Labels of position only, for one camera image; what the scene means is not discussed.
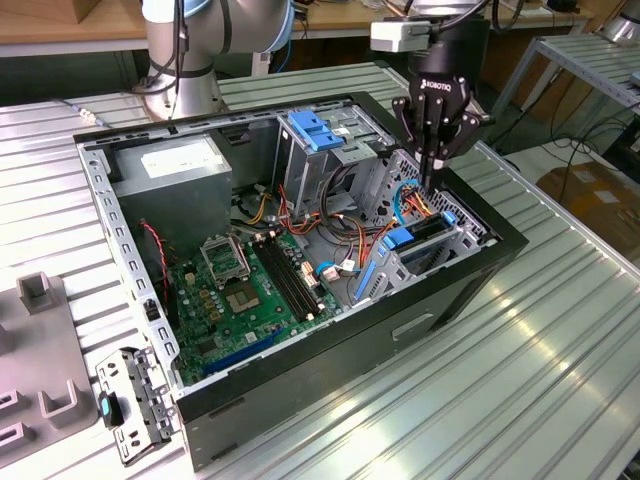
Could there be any grey power supply unit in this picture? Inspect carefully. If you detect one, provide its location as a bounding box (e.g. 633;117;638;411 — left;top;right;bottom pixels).
110;133;234;256

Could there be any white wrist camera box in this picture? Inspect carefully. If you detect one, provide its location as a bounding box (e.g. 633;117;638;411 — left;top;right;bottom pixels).
369;22;434;54

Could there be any grey optical drive cage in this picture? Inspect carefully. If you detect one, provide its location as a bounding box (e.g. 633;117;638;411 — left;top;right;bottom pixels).
272;103;396;221

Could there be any yellow orange wire bunch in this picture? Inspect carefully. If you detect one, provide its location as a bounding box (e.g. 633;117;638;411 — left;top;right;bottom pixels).
244;192;275;226

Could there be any grey parts rack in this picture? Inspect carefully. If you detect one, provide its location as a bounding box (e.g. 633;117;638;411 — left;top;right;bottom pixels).
0;269;101;456

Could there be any red fan wire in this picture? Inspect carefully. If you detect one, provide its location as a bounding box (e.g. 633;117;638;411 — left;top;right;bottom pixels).
141;221;176;301

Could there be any wooden workbench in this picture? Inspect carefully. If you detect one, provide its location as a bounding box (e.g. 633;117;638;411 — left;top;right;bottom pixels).
0;0;151;59
294;0;596;96

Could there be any black RAM slot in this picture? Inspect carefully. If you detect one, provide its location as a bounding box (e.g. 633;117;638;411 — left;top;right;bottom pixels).
263;238;322;315
252;241;311;322

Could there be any internal cable bundle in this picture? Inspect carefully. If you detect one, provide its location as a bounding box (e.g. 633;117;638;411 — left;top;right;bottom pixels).
274;164;396;281

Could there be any short blue data cable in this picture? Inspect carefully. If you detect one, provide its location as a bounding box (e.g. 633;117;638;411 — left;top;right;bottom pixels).
313;259;364;284

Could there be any grey metal disk bay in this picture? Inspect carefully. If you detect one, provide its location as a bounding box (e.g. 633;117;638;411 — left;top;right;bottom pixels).
347;207;494;307

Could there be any CPU socket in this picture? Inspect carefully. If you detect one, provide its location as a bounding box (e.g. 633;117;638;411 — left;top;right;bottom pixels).
222;282;261;314

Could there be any orange red power wire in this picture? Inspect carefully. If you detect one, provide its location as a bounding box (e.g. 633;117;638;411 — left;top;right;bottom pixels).
403;192;441;217

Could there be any black and blue latch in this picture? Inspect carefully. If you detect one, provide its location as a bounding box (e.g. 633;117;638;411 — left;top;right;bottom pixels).
98;392;124;429

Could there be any black open PC case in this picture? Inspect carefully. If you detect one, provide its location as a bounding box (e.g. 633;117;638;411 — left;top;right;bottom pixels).
72;89;530;474

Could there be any metal hinged slot bracket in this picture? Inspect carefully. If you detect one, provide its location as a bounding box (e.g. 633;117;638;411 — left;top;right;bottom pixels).
94;344;184;469

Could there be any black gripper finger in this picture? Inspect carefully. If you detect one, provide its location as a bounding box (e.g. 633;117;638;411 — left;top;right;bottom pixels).
430;99;496;187
392;97;432;186

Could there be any blue expansion slot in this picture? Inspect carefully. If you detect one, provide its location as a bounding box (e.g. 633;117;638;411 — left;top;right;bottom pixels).
202;327;284;376

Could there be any green motherboard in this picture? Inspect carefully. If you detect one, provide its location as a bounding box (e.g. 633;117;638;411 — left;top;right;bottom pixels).
167;232;346;386

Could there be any robot cable with metal plug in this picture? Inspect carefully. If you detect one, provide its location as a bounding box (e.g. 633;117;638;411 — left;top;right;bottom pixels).
59;97;116;129

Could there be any hard disk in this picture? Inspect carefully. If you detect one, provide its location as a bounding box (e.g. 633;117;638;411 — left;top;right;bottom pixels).
352;210;459;302

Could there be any metal socket cover frame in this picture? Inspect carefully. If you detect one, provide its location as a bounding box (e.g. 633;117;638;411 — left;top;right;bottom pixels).
199;234;251;289

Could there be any small brown cardboard box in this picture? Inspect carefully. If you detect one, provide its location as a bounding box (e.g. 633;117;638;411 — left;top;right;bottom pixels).
73;0;144;24

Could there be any large brown cardboard box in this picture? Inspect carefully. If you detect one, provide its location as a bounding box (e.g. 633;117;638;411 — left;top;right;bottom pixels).
537;159;640;251

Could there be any metal slat side table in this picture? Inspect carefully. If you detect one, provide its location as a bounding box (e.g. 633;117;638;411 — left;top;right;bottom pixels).
487;33;640;151

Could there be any blue data wire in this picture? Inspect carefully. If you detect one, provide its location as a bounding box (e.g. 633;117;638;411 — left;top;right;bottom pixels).
391;178;427;225

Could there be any blue plastic drive latch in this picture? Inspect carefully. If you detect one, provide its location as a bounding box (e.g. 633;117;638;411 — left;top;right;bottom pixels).
288;110;346;152

